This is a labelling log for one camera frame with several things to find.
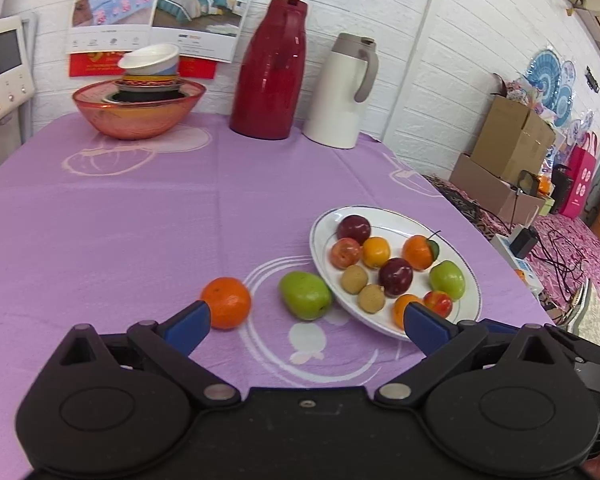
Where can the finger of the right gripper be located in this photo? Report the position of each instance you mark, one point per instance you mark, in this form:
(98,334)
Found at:
(495,327)

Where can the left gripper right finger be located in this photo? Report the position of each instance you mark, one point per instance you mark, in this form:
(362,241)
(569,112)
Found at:
(449,350)

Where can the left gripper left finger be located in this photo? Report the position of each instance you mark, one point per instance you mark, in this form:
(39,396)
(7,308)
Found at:
(168,345)

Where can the red yellow apple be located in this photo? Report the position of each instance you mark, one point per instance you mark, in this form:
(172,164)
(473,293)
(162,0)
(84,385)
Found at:
(438,302)

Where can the small orange tangerine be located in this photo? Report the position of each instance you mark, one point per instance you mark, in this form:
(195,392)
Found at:
(399,307)

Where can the dark red plum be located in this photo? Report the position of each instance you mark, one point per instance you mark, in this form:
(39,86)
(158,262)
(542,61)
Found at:
(396,277)
(354,227)

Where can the orange with green leaf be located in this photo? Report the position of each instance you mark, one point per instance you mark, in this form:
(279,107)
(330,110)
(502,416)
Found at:
(421,251)

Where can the brown kiwi longan fruit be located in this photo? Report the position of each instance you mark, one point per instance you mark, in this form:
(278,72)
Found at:
(353,279)

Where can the yellow orange small fruit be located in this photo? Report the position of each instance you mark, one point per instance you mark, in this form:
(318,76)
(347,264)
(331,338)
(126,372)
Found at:
(376,251)

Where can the small red peach apple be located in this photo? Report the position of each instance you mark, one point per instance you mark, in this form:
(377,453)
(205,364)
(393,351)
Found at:
(344,253)

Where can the large orange mandarin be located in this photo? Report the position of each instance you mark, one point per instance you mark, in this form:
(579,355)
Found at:
(229,302)

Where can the white power strip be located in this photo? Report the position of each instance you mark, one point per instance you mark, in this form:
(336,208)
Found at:
(521,266)

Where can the black power adapter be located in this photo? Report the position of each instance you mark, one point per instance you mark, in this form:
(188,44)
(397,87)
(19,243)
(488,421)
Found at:
(523,241)

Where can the white porcelain plate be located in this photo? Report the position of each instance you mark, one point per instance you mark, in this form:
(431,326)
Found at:
(396,228)

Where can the green apple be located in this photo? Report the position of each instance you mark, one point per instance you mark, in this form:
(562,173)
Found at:
(305,295)

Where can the brown cardboard box lower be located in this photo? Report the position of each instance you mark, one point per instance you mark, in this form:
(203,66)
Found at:
(492,193)

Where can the brown cardboard box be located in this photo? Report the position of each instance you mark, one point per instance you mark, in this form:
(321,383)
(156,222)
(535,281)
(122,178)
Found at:
(513,139)
(492,193)

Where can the pink gift bag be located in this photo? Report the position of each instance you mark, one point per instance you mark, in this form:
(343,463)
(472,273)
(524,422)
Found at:
(581,167)

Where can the brown cardboard box upper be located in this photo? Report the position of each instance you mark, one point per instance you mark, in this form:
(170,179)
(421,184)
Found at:
(513,139)

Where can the orange glass bowl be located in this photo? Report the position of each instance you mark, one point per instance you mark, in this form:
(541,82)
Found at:
(131,115)

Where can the white thermos jug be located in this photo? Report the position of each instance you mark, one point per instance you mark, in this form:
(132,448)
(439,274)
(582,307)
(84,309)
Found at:
(341,93)

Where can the blue patterned plates decoration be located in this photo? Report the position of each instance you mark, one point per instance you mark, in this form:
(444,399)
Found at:
(554,79)

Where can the red thermos jug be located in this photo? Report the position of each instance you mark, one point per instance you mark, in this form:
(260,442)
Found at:
(271,75)

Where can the white machine with screen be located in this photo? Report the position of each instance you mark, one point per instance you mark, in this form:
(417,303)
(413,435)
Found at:
(16,83)

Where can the bedding wall calendar poster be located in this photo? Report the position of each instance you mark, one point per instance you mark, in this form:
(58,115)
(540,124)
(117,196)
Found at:
(205,31)

